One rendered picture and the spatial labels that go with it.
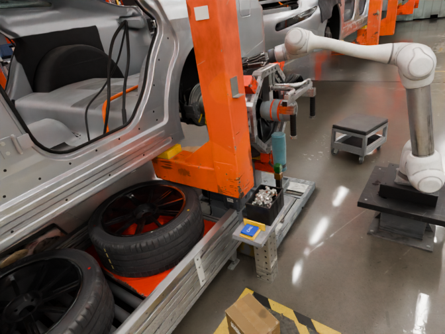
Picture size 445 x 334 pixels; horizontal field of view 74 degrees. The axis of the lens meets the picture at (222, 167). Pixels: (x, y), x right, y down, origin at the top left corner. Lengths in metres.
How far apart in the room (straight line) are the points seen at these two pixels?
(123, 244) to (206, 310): 0.61
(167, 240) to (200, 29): 1.03
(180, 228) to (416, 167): 1.28
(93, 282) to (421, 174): 1.67
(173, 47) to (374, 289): 1.81
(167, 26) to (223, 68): 0.63
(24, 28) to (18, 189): 2.15
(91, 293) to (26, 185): 0.53
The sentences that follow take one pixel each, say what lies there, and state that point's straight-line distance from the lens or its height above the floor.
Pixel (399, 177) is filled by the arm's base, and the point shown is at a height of 0.41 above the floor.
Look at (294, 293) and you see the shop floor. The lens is 1.88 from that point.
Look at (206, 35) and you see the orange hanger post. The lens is 1.43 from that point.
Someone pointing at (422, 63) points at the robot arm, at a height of 1.15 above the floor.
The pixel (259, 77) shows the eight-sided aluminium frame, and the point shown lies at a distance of 1.82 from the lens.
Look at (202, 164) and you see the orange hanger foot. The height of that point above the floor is 0.69.
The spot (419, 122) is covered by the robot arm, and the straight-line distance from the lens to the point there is 1.76.
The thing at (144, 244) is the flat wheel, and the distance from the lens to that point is 1.59.
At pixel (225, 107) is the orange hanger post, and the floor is 1.06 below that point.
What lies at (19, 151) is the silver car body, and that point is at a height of 1.09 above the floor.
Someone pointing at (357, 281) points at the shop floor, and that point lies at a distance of 1.98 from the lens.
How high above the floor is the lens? 1.48
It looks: 28 degrees down
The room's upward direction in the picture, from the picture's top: 9 degrees counter-clockwise
